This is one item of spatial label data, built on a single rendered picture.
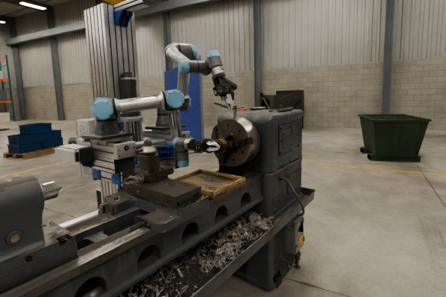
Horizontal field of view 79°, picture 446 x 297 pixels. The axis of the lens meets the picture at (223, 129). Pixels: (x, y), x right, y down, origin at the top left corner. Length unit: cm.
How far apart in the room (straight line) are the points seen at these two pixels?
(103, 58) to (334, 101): 1018
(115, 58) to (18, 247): 139
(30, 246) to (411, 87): 1131
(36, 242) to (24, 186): 18
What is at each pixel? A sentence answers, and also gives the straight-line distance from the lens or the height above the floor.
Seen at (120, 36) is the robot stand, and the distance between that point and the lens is 217.
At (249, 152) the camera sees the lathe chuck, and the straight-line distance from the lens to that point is 168.
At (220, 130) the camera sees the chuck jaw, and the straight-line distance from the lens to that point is 173.
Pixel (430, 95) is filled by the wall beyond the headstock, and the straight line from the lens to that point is 1163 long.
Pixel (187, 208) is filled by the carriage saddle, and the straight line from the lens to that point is 120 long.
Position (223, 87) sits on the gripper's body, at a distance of 155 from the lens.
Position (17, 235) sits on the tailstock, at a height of 99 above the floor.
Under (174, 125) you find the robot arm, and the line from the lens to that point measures 187.
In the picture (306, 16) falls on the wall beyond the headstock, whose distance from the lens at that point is 1209.
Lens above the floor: 139
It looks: 7 degrees down
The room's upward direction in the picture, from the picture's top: 2 degrees counter-clockwise
